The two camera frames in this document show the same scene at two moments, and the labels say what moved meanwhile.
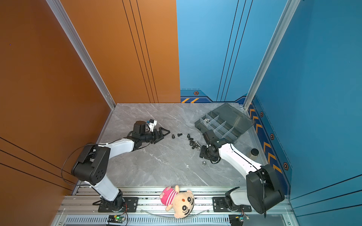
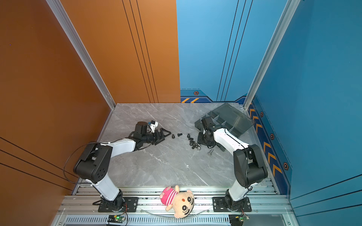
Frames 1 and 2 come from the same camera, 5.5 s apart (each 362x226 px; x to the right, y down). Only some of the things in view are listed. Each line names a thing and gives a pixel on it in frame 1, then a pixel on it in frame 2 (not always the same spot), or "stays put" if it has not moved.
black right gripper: (201, 154) → (200, 140)
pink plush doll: (182, 203) stays put
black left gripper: (157, 136) stays put
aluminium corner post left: (60, 15) stays put
